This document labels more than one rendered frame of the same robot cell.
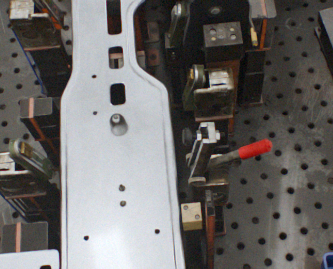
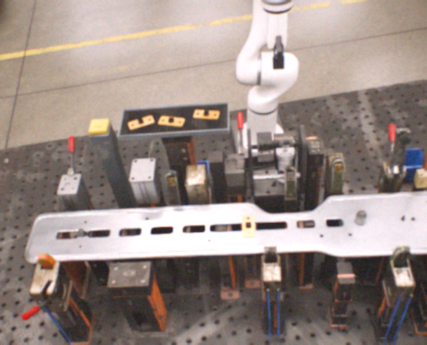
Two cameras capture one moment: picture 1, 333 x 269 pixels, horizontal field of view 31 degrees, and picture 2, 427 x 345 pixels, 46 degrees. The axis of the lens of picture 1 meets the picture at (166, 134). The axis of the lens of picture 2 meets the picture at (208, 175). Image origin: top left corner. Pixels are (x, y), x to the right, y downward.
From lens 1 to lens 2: 1.34 m
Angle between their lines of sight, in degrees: 46
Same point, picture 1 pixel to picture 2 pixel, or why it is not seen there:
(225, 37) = (318, 144)
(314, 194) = (352, 180)
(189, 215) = (425, 173)
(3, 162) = (402, 274)
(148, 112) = (348, 205)
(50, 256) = not seen: outside the picture
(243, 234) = not seen: hidden behind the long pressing
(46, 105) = (343, 266)
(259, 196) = not seen: hidden behind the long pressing
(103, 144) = (373, 229)
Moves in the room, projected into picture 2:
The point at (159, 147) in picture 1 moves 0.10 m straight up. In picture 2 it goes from (372, 200) to (376, 180)
